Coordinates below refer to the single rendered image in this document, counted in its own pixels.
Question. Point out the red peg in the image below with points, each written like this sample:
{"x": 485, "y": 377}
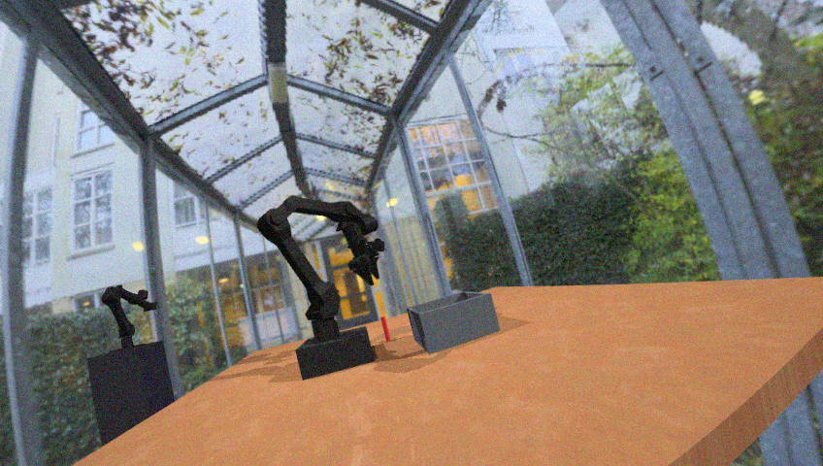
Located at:
{"x": 385, "y": 328}

